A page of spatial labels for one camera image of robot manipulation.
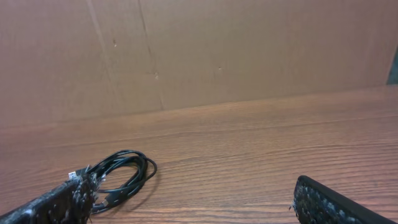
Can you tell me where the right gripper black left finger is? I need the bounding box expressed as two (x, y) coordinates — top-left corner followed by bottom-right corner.
(1, 174), (99, 224)

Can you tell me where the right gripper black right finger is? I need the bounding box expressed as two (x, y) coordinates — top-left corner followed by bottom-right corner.
(292, 175), (396, 224)

